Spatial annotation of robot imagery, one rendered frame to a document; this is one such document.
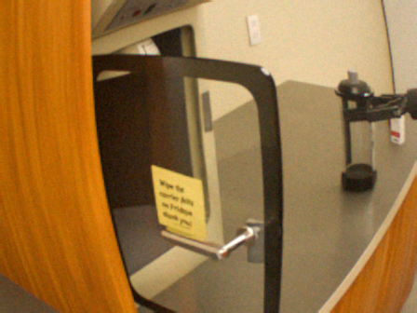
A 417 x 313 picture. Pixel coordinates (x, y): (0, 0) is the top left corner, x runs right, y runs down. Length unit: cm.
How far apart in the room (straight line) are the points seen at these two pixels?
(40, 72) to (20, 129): 12
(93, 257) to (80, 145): 17
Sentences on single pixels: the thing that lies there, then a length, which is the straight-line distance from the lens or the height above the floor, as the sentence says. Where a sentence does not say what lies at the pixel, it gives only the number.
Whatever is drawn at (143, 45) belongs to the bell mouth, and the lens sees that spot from 100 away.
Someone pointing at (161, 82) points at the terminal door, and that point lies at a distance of 73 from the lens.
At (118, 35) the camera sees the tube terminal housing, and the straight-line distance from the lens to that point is 91.
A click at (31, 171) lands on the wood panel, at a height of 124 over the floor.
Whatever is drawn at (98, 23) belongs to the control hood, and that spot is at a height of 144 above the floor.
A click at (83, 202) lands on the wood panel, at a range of 80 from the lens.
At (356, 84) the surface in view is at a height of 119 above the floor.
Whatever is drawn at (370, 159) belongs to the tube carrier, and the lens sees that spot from 137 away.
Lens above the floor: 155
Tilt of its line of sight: 22 degrees down
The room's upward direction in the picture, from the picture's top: 6 degrees counter-clockwise
